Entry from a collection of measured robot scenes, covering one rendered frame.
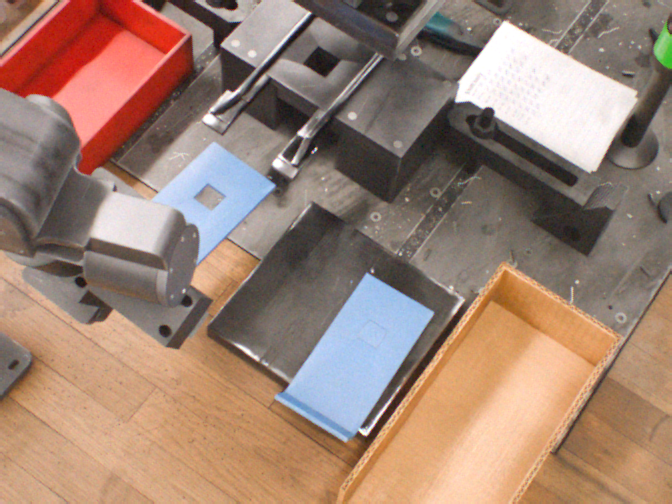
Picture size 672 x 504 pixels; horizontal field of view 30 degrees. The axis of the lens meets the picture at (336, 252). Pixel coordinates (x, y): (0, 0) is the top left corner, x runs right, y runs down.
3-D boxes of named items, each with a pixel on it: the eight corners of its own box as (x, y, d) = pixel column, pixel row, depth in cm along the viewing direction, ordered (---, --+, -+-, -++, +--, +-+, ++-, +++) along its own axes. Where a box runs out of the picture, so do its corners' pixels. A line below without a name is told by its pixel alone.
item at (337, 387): (273, 409, 106) (274, 397, 103) (366, 274, 113) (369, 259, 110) (343, 453, 105) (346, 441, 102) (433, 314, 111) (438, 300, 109)
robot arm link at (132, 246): (213, 228, 87) (187, 127, 76) (168, 336, 83) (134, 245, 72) (61, 190, 89) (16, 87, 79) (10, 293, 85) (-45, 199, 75)
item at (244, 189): (94, 255, 103) (94, 235, 101) (213, 144, 111) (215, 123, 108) (160, 303, 102) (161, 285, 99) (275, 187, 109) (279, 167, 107)
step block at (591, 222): (529, 221, 119) (550, 172, 111) (544, 199, 120) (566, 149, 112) (587, 257, 117) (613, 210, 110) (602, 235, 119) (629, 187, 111)
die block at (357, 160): (220, 97, 123) (220, 51, 116) (280, 32, 127) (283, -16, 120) (390, 205, 119) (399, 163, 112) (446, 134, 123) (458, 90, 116)
